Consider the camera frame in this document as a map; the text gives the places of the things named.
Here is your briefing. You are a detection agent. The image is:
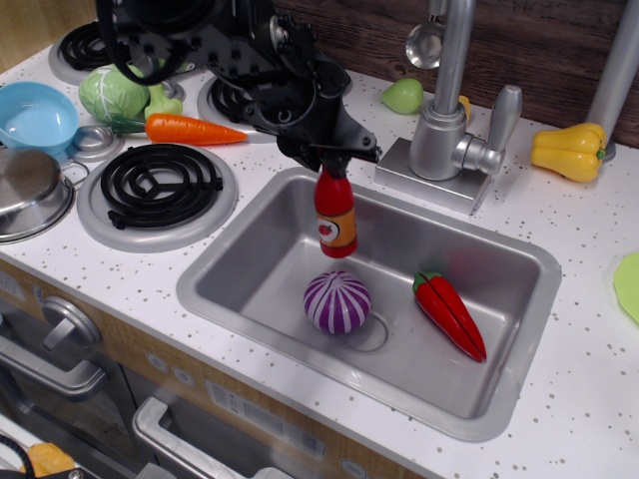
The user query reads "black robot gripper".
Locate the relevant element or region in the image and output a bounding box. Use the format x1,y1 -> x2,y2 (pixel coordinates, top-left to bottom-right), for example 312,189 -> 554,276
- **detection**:
202,9 -> 380,179

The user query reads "red ketchup bottle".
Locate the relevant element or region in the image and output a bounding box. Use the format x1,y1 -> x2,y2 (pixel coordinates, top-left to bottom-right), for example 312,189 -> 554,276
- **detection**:
315,168 -> 357,258

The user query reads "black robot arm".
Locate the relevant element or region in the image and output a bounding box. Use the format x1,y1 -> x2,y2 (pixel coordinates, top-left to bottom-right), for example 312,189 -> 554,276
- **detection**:
96,1 -> 380,179

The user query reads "silver sink basin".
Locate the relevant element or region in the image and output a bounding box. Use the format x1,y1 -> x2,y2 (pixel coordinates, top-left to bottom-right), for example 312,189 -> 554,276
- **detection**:
177,168 -> 562,441

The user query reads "green toy pear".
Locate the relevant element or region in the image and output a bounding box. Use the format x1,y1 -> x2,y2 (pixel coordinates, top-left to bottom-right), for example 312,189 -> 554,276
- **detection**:
380,78 -> 423,115

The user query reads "silver toy faucet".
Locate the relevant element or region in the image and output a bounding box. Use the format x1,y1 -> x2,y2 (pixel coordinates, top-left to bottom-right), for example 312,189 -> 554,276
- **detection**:
374,0 -> 523,215

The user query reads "purple striped toy onion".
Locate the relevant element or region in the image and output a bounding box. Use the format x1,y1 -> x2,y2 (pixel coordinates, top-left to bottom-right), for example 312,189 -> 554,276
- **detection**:
303,270 -> 371,335

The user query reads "hanging silver ladle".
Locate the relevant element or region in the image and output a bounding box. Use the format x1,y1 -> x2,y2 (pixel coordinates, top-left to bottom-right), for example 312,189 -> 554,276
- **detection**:
405,0 -> 448,70

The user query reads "orange toy carrot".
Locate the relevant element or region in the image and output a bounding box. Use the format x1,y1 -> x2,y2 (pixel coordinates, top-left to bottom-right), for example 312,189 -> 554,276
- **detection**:
145,114 -> 248,146

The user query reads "red toy chili pepper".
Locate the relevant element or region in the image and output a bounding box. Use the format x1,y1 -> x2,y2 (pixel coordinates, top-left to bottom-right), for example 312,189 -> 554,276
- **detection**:
412,271 -> 487,362

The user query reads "front black stove burner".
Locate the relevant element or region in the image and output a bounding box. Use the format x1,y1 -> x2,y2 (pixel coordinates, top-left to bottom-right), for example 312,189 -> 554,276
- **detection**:
78,144 -> 239,253

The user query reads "green toy cabbage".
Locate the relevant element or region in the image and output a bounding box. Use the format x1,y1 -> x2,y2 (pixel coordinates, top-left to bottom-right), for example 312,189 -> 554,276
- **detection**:
78,64 -> 185,126

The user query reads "silver stove knob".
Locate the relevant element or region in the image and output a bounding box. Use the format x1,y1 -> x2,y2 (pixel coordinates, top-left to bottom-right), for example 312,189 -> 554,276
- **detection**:
67,125 -> 125,163

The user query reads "yellow toy bell pepper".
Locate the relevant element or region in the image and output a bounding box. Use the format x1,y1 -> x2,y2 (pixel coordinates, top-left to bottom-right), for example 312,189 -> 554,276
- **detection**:
530,123 -> 606,183

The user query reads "back left stove burner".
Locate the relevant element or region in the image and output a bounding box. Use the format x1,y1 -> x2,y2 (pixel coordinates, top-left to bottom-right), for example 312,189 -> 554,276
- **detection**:
48,21 -> 111,86

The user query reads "silver metal pot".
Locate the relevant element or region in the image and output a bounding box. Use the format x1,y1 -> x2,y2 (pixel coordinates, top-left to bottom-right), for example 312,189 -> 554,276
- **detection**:
1,149 -> 76,243

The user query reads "light blue bowl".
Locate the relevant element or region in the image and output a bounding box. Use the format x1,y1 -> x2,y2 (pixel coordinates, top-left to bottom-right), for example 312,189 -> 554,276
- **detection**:
1,82 -> 80,161

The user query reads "silver oven knob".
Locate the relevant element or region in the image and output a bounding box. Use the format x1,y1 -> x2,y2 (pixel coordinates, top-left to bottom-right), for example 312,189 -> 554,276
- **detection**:
41,295 -> 102,352

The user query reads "light green plate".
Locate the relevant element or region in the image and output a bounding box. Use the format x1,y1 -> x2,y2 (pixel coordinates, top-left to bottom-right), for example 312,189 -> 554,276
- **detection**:
613,252 -> 639,322

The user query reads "grey vertical post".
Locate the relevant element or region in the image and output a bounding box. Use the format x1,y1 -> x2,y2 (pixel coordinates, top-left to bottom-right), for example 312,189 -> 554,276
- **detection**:
586,0 -> 638,141

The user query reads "silver dishwasher handle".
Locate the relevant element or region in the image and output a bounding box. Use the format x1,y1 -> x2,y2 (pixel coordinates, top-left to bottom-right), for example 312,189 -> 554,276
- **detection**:
133,397 -> 239,479

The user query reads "silver oven door handle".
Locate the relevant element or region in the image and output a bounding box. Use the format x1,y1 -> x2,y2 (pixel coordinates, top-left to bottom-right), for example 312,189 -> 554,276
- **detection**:
1,337 -> 109,402

